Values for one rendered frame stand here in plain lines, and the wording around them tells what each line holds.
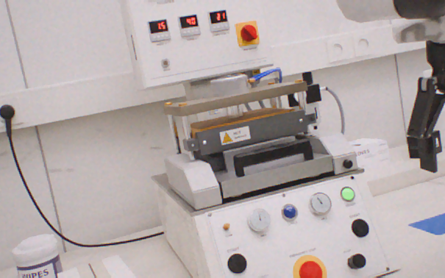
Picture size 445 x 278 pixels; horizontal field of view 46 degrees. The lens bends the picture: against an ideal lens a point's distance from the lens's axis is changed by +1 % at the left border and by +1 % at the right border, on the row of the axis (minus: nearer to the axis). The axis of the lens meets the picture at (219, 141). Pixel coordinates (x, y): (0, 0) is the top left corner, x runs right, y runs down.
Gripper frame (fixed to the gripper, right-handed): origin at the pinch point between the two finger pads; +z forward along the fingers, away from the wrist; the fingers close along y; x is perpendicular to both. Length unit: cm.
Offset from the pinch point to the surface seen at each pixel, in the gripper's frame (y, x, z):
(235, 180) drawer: -34.2, 18.5, -3.0
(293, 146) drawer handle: -21.9, 16.7, -5.1
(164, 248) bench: -40, 54, 27
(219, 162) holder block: -31.2, 29.5, -2.0
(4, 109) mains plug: -60, 84, -13
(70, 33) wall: -36, 92, -25
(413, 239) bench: -2.0, 8.8, 22.4
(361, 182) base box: -12.0, 11.1, 5.0
